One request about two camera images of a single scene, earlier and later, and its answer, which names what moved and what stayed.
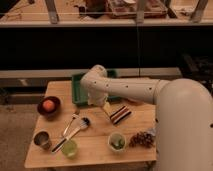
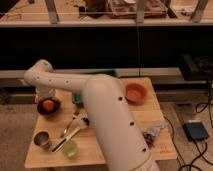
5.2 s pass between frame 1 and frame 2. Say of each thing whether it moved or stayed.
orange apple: stayed
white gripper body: moved
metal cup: stayed
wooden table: stayed
